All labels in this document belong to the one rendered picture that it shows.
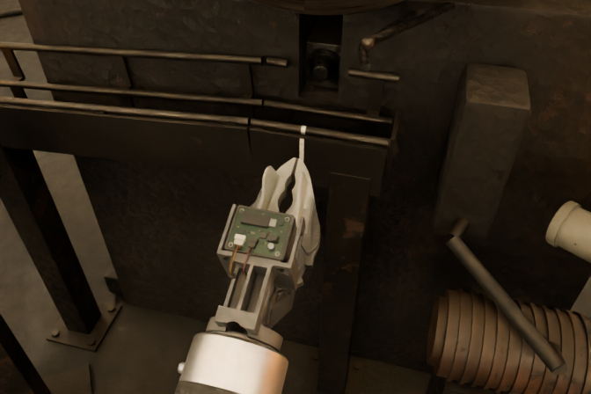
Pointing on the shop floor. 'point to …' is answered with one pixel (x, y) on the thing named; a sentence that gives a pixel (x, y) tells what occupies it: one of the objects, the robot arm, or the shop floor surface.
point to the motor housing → (503, 348)
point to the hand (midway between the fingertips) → (295, 172)
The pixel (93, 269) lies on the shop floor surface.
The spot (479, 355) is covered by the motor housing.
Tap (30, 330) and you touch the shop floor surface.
